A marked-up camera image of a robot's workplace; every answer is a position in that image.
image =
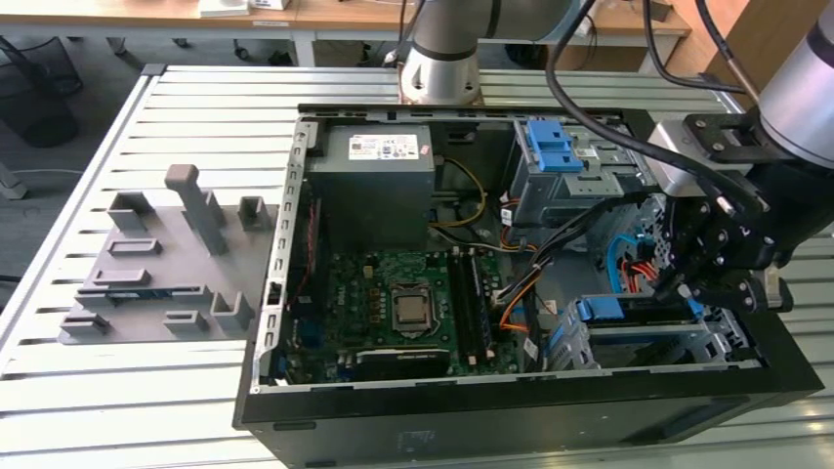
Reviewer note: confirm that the grey metal drive cage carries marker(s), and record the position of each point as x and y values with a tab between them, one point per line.
586	188

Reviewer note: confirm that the grey parts rack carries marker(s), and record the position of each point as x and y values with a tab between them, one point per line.
163	273

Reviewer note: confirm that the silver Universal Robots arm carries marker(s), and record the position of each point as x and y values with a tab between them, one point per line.
443	73

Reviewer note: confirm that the black PC case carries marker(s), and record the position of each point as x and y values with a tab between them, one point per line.
457	430

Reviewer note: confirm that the CPU socket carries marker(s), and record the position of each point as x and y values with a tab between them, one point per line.
410	288

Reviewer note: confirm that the black graphics card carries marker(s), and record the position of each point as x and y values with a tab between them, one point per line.
405	364

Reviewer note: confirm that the wooden cabinet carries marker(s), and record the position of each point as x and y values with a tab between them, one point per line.
749	29

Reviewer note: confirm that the grey metal disk bay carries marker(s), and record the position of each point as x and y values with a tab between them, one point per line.
651	337

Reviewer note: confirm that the blue drive cage latch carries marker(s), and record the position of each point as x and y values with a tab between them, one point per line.
550	146

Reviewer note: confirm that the white labelled box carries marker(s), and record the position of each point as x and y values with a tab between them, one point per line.
268	4

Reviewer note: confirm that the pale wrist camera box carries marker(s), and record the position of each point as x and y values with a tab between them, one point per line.
671	141

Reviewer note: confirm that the green motherboard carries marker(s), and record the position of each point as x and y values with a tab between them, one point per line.
364	293

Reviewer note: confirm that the black RAM slot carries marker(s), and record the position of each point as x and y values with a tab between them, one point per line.
461	303

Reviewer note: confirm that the silver CPU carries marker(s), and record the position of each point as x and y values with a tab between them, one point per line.
410	310

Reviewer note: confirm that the wooden desk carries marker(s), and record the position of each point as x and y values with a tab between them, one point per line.
130	17

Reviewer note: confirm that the grey power supply unit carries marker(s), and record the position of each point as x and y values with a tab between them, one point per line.
371	205

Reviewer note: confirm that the hard disk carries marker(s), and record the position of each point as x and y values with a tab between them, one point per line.
606	310

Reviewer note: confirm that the blue RAM stick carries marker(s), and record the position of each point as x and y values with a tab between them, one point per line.
140	294

